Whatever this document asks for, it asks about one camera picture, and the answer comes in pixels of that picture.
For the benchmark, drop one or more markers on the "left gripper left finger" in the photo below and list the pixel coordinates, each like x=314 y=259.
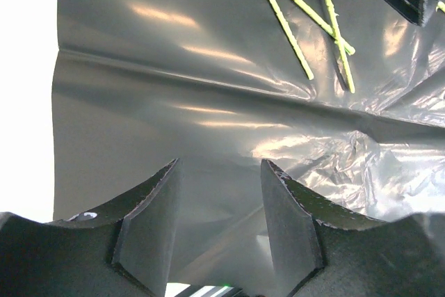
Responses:
x=120 y=248

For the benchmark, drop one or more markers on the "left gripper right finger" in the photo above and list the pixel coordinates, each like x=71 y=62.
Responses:
x=320 y=248

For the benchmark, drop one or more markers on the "black wrapping paper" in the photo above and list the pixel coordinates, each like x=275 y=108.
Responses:
x=216 y=84

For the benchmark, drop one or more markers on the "artificial rose stem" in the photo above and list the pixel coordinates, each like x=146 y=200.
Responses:
x=302 y=5
x=440 y=6
x=340 y=43
x=291 y=38

